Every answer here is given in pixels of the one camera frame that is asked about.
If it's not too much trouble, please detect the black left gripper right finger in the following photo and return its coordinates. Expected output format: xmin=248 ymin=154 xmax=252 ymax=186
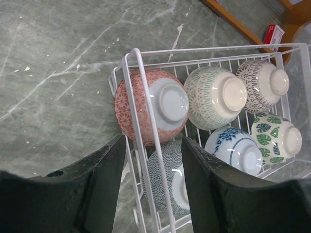
xmin=182 ymin=137 xmax=311 ymax=233

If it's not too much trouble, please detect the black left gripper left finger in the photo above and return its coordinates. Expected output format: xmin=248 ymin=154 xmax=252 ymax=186
xmin=0 ymin=135 xmax=126 ymax=233

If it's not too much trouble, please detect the blue floral white bowl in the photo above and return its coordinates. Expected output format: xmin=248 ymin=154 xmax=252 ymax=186
xmin=204 ymin=126 xmax=263 ymax=176

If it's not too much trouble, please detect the white wire dish rack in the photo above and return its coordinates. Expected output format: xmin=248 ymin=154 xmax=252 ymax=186
xmin=108 ymin=43 xmax=311 ymax=233

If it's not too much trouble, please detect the teal pattern cream bowl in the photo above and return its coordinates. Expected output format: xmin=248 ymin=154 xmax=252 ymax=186
xmin=184 ymin=67 xmax=247 ymax=131

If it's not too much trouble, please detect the wooden shelf rack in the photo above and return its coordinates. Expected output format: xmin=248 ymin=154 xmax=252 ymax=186
xmin=199 ymin=0 xmax=311 ymax=66

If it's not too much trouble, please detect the blue dotted bowl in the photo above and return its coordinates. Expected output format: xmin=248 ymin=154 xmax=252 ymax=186
xmin=147 ymin=140 xmax=190 ymax=216

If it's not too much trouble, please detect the green leaf pattern bowl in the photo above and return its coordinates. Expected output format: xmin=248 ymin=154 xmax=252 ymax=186
xmin=250 ymin=112 xmax=302 ymax=166

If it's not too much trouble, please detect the red floral pattern bowl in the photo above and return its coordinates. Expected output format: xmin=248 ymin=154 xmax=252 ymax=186
xmin=114 ymin=69 xmax=189 ymax=146

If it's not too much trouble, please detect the purple pattern cream bowl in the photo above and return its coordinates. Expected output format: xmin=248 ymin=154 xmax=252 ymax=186
xmin=236 ymin=60 xmax=289 ymax=114

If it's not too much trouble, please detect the red white small box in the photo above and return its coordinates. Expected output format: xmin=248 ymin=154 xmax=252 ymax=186
xmin=263 ymin=24 xmax=285 ymax=52

